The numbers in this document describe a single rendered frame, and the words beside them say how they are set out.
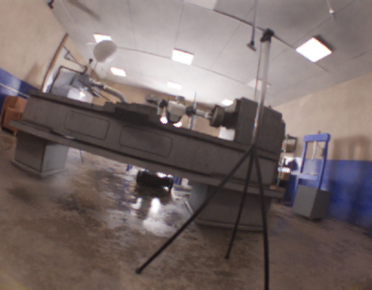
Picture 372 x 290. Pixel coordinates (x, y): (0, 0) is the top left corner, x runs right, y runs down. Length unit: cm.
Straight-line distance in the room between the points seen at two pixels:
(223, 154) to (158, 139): 63
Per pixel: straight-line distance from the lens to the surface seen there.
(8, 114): 488
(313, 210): 342
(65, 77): 224
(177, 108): 257
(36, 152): 201
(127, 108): 152
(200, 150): 165
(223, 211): 175
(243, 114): 185
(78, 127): 178
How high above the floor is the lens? 58
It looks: 4 degrees up
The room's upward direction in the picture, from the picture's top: 15 degrees clockwise
